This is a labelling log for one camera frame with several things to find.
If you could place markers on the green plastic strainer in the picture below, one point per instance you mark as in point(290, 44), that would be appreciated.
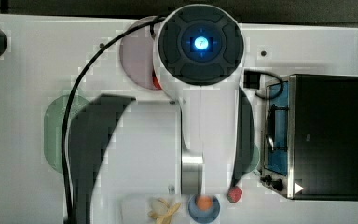
point(53, 120)

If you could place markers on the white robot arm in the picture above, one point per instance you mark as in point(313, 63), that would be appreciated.
point(199, 55)

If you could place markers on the red ketchup bottle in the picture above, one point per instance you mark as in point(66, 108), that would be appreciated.
point(156, 83)

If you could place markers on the green bowl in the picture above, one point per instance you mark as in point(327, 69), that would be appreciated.
point(252, 159)

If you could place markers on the orange fruit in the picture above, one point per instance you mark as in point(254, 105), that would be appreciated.
point(204, 203)

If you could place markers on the red strawberry toy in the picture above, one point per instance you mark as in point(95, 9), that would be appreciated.
point(234, 194)

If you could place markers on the blue bowl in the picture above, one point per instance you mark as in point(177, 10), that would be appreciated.
point(203, 217)

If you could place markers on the peeled banana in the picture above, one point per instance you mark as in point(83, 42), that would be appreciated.
point(162, 212)

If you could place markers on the black toaster oven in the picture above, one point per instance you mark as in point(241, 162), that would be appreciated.
point(310, 147)

